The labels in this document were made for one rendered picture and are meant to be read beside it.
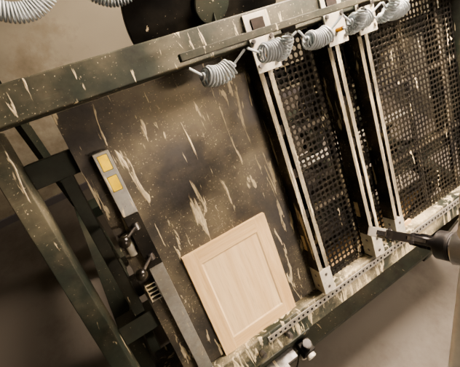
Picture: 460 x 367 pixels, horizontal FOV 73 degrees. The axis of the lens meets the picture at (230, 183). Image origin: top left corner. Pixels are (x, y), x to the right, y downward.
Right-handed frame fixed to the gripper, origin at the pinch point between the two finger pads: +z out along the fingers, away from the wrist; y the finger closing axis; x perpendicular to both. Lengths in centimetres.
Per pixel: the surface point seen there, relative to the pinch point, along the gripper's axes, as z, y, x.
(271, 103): 34, -25, 39
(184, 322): 48, -34, -47
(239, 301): 48, -11, -39
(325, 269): 37.7, 24.0, -19.8
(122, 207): 46, -66, -9
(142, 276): 36, -58, -28
